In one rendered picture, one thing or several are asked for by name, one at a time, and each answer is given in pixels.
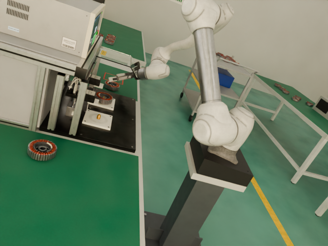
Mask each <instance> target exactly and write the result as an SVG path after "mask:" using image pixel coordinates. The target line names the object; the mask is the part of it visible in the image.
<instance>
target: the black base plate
mask: <svg viewBox="0 0 328 246"><path fill-rule="evenodd" d="M71 83H72V81H70V80H69V82H68V83H67V85H66V86H65V87H64V89H63V91H62V96H61V102H60V107H59V112H58V117H57V122H56V127H55V129H54V130H51V129H47V127H48V121H49V116H50V111H51V110H50V111H49V113H48V114H47V116H46V117H45V119H44V121H43V122H42V124H41V125H40V128H39V131H44V132H48V133H52V134H56V135H60V136H65V137H69V138H72V139H77V140H81V141H85V142H89V143H93V144H99V145H103V146H107V147H111V148H115V149H119V150H123V151H128V152H132V153H135V151H136V99H133V98H129V97H126V96H122V95H119V94H116V93H112V92H109V91H105V90H102V89H98V88H94V91H95V92H105V93H107V94H110V95H111V96H112V97H113V99H115V104H114V110H109V109H106V108H102V107H98V106H95V105H91V104H89V105H88V109H89V110H92V111H96V112H100V113H104V114H107V115H111V116H113V117H112V123H111V129H110V130H106V129H102V128H99V127H95V126H91V125H87V124H83V123H82V121H83V118H84V116H85V110H86V107H87V103H88V102H86V101H84V102H83V106H82V112H81V116H80V120H79V124H78V128H77V132H76V135H75V136H74V135H73V134H71V135H69V131H70V127H71V123H72V118H73V117H69V116H66V115H65V113H66V108H67V106H68V104H69V102H70V101H73V98H72V97H68V96H65V93H66V92H67V89H68V88H69V87H68V86H70V85H71Z"/></svg>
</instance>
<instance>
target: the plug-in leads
mask: <svg viewBox="0 0 328 246"><path fill-rule="evenodd" d="M74 79H75V80H74ZM74 79H73V80H72V83H71V85H72V84H73V83H74V82H75V86H74V90H73V94H75V92H77V87H78V80H79V81H81V79H78V78H76V77H75V78H74ZM76 80H77V82H76ZM80 83H81V82H80ZM71 85H70V86H68V87H69V88H68V89H67V93H70V92H71V89H70V88H72V86H71Z"/></svg>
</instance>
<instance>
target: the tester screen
mask: <svg viewBox="0 0 328 246"><path fill-rule="evenodd" d="M99 19H100V15H99V16H98V17H97V18H96V19H95V21H94V26H93V30H92V35H91V39H92V41H93V37H94V35H95V34H96V32H95V29H96V27H97V25H98V23H99ZM91 39H90V40H91ZM91 43H92V42H91ZM91 43H89V46H90V44H91Z"/></svg>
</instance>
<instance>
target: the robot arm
mask: <svg viewBox="0 0 328 246"><path fill-rule="evenodd" d="M181 13H182V16H183V18H184V19H185V20H186V23H187V25H188V27H189V30H190V32H191V33H192V34H191V35H190V36H189V37H188V38H187V39H185V40H182V41H177V42H174V43H171V44H170V45H168V46H166V47H157V48H156V49H155V50H154V51H153V54H152V57H151V64H150V65H149V66H148V67H141V68H140V69H139V70H137V79H136V77H135V75H134V73H133V72H127V73H122V74H116V75H117V76H116V77H110V78H109V82H113V81H121V80H126V79H132V78H135V80H159V79H163V78H166V77H168V76H169V73H170V68H169V66H168V65H167V64H166V63H167V62H168V60H169V59H170V54H171V53H172V52H173V51H177V50H184V49H189V48H191V47H194V46H195V51H196V60H197V68H198V76H199V85H200V94H201V102H202V104H201V105H200V106H199V107H198V109H197V115H196V118H195V120H194V122H193V126H192V133H193V136H194V138H195V139H196V140H197V141H198V142H200V143H202V144H204V145H208V149H207V150H208V152H210V153H213V154H215V155H218V156H220V157H222V158H224V159H226V160H228V161H230V162H232V163H233V164H237V163H238V161H237V159H236V153H237V151H238V149H239V148H240V147H241V146H242V145H243V143H244V142H245V140H246V139H247V138H248V136H249V134H250V133H251V131H252V129H253V126H254V116H253V114H252V113H251V112H249V111H248V110H246V109H245V108H243V107H235V108H233V109H231V110H230V111H229V110H228V107H227V105H226V104H225V103H223V102H222V99H221V91H220V83H219V75H218V67H217V59H216V51H215V43H214V34H216V33H217V32H219V31H220V30H221V29H222V28H224V27H225V26H226V25H227V24H228V23H229V21H230V20H231V19H232V17H233V14H234V10H233V8H232V6H231V5H230V4H229V3H221V4H220V5H219V4H216V3H215V2H214V1H212V0H184V2H183V4H182V7H181Z"/></svg>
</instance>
